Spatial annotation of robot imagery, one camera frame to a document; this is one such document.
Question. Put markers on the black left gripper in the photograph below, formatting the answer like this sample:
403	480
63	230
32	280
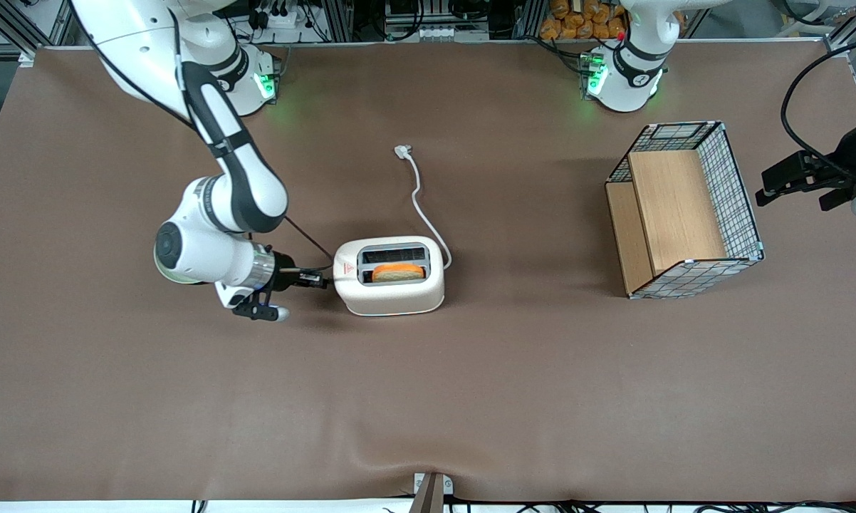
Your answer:
845	158

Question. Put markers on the white two-slot toaster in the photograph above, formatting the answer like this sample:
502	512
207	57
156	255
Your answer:
389	296

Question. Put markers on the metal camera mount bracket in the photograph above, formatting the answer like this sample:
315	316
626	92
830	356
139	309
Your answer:
431	491

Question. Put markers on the white power strip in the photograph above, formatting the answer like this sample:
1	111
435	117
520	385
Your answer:
282	19

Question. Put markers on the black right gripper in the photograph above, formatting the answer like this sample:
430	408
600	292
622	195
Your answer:
285	277

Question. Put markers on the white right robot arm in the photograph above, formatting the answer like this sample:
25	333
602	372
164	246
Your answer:
207	242

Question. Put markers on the bag of orange buns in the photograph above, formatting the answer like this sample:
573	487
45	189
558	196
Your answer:
577	21

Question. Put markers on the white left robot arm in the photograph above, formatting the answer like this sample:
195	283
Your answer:
631	71

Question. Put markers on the brown table cover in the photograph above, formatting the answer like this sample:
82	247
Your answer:
428	399

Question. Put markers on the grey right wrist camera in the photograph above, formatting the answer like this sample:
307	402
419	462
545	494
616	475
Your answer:
261	310

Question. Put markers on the toast bread slice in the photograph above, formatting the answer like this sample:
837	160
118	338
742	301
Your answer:
398	273

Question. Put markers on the aluminium frame post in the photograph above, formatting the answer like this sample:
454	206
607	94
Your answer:
15	28
848	25

